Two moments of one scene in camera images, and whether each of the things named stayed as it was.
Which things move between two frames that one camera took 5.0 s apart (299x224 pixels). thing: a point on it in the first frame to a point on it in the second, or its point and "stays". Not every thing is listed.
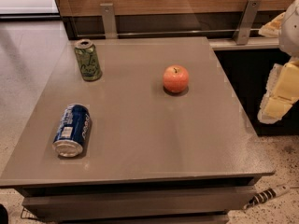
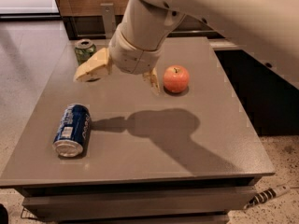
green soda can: (88, 59) stays
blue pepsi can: (71, 130) stays
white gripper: (290, 32) to (133, 59)
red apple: (176, 78) stays
